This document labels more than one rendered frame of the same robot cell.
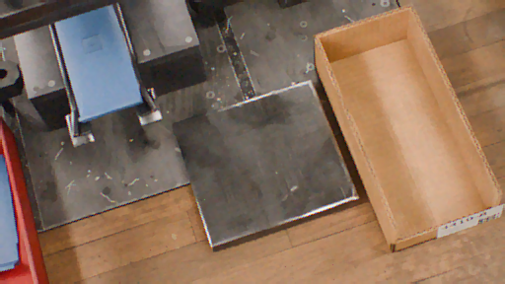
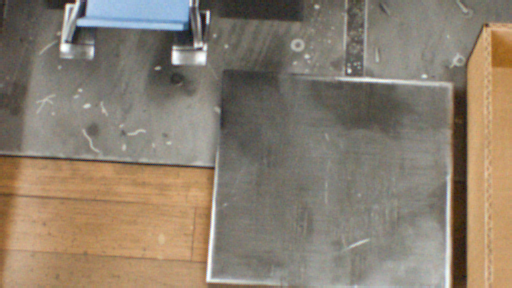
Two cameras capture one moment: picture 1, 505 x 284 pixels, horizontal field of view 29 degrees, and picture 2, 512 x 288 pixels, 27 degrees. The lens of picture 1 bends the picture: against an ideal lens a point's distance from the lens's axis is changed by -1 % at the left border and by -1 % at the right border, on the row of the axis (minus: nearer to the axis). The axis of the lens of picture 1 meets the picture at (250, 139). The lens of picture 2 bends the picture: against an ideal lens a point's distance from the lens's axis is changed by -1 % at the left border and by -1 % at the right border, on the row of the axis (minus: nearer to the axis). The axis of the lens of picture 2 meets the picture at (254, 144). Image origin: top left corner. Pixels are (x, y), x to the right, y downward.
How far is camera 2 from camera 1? 0.38 m
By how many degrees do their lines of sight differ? 9
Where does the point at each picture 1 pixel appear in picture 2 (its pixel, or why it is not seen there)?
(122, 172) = (126, 111)
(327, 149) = (436, 201)
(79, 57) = not seen: outside the picture
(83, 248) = (27, 202)
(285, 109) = (397, 115)
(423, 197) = not seen: outside the picture
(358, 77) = not seen: outside the picture
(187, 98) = (263, 36)
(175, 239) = (161, 243)
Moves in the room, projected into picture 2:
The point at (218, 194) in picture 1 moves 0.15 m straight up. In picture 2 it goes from (248, 206) to (243, 134)
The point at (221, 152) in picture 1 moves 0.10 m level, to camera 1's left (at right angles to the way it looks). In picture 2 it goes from (278, 142) to (142, 116)
